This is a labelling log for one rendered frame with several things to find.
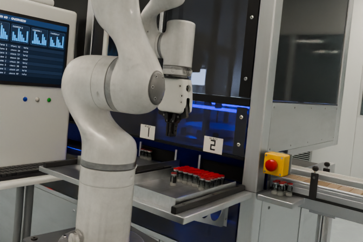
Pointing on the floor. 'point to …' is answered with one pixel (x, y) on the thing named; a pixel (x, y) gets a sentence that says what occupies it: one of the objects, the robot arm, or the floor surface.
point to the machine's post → (261, 102)
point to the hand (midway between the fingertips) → (171, 129)
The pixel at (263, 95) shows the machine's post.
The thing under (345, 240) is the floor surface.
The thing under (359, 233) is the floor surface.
